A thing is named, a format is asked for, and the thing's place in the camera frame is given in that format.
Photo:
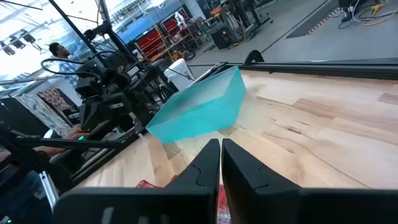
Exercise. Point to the white chair cover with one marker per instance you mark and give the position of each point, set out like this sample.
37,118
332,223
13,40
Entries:
178,74

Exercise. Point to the teal plastic basket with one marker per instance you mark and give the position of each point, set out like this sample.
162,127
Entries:
199,118

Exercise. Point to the person's hand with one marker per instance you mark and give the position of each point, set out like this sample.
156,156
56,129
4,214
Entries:
74,134

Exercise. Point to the person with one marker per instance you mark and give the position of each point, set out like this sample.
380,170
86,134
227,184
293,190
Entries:
59,51

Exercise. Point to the red popcorn bag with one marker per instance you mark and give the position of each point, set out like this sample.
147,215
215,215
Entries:
222,202

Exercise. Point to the black rig post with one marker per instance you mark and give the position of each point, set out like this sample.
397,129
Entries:
109,34

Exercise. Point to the black machine cart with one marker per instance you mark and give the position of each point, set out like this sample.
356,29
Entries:
227,28

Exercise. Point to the dark patterned cloth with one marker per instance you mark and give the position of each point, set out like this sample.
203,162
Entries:
59,99

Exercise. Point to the dark floor mat striped edge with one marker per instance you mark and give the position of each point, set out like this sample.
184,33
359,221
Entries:
311,25

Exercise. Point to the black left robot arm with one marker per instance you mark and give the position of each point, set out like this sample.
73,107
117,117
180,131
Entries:
93,82

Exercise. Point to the shelving rack with red bins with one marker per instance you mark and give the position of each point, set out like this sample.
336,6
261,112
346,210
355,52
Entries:
155,42

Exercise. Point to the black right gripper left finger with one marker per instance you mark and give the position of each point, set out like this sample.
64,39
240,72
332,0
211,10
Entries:
186,202

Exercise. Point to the pale patterned cloth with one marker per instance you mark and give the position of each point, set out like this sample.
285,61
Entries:
43,113

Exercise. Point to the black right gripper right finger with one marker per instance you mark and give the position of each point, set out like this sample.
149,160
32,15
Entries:
264,202

